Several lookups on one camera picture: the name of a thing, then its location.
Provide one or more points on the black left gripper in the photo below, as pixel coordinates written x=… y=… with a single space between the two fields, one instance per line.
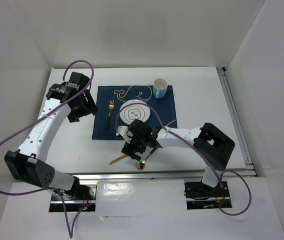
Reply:
x=89 y=107

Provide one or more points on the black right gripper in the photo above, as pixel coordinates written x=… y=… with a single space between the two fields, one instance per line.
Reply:
x=128 y=148

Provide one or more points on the gold knife green handle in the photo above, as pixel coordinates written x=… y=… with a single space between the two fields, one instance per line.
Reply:
x=117 y=159

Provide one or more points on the white plate green rim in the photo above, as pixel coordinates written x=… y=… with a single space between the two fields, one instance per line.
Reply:
x=134 y=110

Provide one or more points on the gold fork green handle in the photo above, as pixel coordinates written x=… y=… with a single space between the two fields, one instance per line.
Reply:
x=111 y=106

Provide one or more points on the gold spoon green handle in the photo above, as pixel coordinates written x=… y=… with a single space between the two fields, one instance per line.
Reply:
x=140 y=165

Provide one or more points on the blue whale placemat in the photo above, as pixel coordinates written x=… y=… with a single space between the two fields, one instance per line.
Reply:
x=114 y=104

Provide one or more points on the light blue mug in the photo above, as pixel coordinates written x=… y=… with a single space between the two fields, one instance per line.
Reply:
x=160 y=88

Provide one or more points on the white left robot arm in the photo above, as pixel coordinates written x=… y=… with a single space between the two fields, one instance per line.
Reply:
x=69 y=100

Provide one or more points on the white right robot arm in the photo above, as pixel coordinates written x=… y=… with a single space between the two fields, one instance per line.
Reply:
x=209 y=142

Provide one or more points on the aluminium front rail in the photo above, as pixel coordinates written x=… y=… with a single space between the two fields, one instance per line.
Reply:
x=163 y=175

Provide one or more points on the aluminium rail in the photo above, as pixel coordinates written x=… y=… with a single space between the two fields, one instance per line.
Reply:
x=163 y=175
x=249 y=167

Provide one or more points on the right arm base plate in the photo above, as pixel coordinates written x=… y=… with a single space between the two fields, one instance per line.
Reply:
x=200 y=196

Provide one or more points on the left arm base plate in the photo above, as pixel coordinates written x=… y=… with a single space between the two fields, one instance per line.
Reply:
x=85 y=199

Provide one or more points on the aluminium right side rail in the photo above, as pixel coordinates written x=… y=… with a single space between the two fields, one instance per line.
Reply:
x=249 y=167

